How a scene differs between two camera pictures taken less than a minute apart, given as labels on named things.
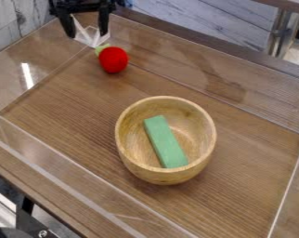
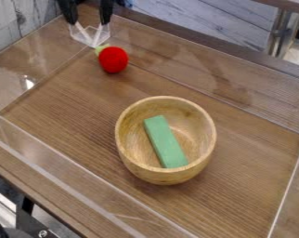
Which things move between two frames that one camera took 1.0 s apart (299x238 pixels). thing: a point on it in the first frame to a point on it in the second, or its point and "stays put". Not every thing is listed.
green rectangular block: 165,144 stays put
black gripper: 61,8 to 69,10
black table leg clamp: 26,223 stays put
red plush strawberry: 113,58 stays put
